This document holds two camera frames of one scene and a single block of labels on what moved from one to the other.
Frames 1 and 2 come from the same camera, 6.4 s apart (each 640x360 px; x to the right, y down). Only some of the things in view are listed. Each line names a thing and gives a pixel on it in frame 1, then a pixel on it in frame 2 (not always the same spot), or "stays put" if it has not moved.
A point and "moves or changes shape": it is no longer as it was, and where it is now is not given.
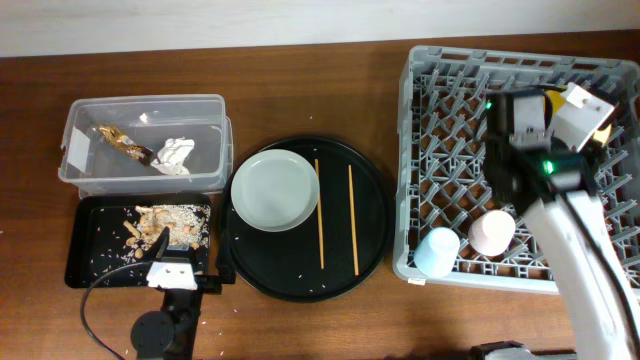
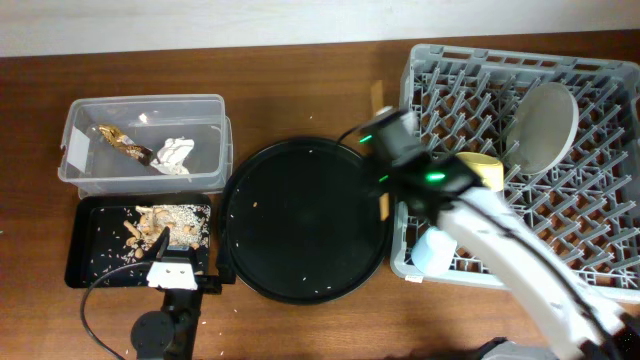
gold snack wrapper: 141,154 stays put
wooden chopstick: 353,224 to 384,206
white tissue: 171,156 stays put
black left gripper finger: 158,248 stays put
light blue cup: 436,254 stays put
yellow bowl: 551,101 to 490,169
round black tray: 342,243 stays put
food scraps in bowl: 186,224 stays put
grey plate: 275,190 moves or changes shape
